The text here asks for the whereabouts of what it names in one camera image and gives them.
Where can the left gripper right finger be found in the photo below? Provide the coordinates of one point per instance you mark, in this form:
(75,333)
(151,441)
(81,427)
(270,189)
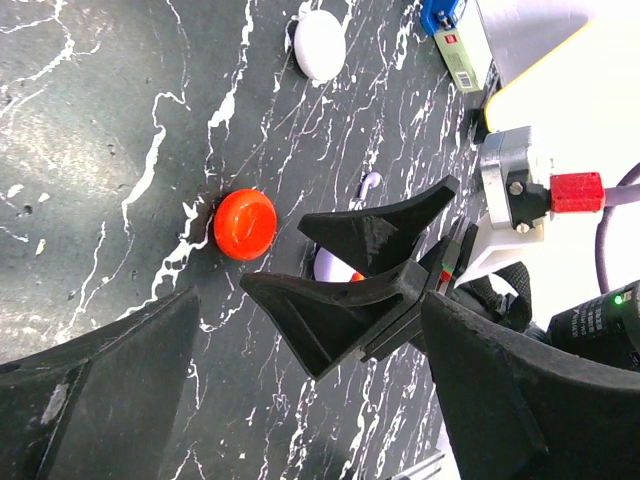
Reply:
(516,408)

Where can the red earbud charging case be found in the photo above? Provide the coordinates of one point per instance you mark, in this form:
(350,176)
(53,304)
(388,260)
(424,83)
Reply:
(245,224)

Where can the white earbud charging case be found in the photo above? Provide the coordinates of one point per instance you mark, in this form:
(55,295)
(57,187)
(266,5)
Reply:
(320,46)

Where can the white pink cardboard box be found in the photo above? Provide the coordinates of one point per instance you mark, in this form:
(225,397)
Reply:
(465,50)

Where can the white whiteboard with wooden frame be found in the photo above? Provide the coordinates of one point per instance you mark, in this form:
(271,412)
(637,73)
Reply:
(582,98)

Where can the purple earbud charging case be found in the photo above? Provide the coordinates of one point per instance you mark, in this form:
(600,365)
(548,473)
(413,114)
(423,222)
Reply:
(329,268)

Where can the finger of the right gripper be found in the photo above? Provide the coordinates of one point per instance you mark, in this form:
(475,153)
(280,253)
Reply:
(375,235)
(323,323)

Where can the blue black device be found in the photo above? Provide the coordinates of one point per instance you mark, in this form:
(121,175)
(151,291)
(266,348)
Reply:
(441,14)

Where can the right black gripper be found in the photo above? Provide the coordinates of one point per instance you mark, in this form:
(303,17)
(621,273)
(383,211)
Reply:
(604,330)

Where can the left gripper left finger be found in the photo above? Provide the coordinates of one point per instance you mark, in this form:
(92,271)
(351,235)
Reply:
(102,405)

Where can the purple earbud upper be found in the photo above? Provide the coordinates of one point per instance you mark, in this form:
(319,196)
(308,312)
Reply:
(370,181)

